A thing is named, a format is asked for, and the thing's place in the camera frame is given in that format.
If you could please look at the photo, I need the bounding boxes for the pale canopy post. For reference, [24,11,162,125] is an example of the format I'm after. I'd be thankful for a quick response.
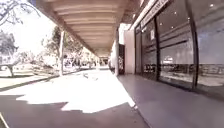
[58,29,66,77]

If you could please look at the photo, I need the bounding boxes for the bare tree branches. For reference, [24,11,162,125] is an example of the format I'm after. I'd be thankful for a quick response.
[0,0,40,27]

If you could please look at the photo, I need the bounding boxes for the tree with dark trunk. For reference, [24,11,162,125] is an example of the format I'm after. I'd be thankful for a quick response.
[0,30,20,78]

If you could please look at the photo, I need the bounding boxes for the pale side ground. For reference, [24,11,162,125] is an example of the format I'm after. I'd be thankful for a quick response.
[0,70,59,90]

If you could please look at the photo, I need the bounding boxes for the grey paved walkway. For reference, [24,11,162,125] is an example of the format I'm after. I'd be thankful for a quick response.
[0,68,224,128]

